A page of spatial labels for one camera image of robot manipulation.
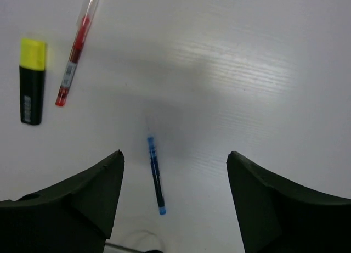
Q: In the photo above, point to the blue pen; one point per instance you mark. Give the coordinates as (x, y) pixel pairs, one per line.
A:
(156, 175)

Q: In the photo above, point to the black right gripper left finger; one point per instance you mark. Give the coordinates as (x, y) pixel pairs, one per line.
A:
(74, 215)

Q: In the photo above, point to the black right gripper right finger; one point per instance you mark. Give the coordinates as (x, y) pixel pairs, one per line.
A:
(276, 214)

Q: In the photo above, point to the yellow black highlighter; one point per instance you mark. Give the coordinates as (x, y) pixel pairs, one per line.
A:
(32, 72)

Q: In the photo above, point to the red pen refill tube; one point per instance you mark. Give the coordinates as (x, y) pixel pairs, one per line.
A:
(83, 25)

